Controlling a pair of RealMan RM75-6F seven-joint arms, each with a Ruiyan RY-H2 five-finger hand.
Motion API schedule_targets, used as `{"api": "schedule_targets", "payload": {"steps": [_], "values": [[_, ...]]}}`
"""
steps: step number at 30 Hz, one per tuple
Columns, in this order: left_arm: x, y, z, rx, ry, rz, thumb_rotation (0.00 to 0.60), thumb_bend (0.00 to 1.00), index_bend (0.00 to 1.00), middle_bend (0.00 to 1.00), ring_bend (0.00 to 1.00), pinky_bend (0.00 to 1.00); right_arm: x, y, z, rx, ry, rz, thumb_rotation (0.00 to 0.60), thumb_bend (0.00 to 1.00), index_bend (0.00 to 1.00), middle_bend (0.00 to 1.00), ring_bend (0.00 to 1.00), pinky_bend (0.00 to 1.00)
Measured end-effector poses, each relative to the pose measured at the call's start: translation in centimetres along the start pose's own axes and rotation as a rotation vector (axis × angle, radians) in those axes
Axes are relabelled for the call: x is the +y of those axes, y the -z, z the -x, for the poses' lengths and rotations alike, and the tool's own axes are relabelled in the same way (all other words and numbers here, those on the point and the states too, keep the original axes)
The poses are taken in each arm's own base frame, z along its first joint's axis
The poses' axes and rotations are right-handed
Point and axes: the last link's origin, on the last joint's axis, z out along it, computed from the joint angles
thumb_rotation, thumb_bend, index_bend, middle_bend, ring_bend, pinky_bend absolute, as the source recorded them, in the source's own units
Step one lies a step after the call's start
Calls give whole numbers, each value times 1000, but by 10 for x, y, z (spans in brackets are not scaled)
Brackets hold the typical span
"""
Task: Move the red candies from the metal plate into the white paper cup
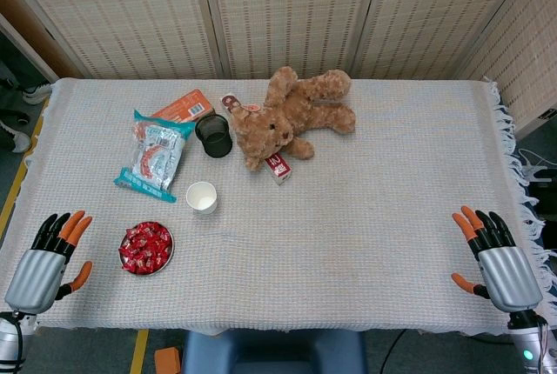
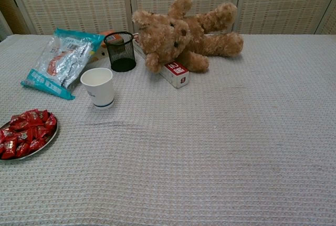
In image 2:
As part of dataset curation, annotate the black mesh pen holder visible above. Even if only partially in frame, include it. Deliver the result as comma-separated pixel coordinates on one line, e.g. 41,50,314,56
103,31,137,73

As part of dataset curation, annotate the teal silver snack bag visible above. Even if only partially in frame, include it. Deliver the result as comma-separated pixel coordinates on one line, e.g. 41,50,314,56
20,27,106,101

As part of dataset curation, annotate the brown teddy bear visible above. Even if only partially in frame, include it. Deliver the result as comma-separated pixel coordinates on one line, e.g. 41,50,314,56
131,0,244,74

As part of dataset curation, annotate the round steel plate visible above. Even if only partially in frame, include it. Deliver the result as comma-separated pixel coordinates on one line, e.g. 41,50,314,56
0,112,59,161

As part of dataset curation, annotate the white paper cup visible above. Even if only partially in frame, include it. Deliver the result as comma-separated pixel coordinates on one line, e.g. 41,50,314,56
80,67,116,110

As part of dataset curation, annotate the beige waffle tablecloth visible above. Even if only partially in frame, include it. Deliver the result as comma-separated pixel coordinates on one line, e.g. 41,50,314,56
0,34,336,226

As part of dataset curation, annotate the orange cardboard box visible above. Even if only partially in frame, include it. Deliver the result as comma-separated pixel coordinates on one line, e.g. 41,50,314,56
88,29,127,64

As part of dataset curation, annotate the long red white box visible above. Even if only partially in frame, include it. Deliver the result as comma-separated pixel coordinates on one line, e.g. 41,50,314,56
132,33,190,89

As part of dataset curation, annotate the red candy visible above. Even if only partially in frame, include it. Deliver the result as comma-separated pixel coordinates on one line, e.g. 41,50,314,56
15,141,31,158
43,112,57,129
10,114,28,129
30,136,49,152
1,144,18,160
25,109,44,126
0,128,14,142

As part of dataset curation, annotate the brown backed screen panel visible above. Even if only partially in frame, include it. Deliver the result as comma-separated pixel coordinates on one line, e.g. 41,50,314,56
0,0,29,35

